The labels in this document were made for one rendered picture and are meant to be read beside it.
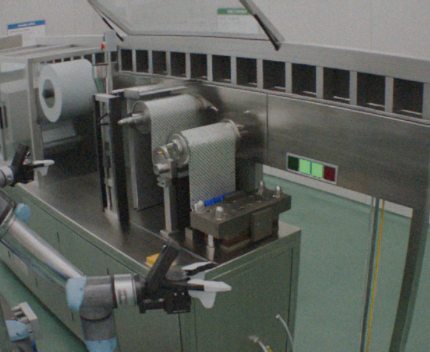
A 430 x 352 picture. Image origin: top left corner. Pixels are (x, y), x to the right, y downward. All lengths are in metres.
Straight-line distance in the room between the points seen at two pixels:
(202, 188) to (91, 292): 1.08
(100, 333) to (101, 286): 0.12
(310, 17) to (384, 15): 0.81
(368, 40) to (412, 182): 2.87
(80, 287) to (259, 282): 1.12
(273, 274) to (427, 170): 0.80
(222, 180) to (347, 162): 0.54
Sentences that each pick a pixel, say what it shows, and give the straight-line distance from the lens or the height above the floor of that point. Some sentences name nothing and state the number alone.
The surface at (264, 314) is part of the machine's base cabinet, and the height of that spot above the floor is 0.57.
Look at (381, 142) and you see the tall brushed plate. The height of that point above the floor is 1.35.
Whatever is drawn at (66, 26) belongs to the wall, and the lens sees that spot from 7.90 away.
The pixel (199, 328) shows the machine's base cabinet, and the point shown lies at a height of 0.67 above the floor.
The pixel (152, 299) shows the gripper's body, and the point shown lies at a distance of 1.18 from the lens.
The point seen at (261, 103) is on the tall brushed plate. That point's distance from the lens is 2.19.
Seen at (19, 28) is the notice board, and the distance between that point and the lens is 7.58.
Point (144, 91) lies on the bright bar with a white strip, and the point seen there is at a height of 1.45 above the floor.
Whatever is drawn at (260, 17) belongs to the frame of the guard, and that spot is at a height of 1.76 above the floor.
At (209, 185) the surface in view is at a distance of 2.15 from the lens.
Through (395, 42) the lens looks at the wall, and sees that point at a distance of 4.44.
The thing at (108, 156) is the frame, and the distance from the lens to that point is 2.36.
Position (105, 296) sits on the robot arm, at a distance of 1.15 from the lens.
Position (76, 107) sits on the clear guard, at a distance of 2.93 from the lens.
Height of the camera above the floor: 1.81
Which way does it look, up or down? 18 degrees down
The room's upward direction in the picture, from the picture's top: 1 degrees counter-clockwise
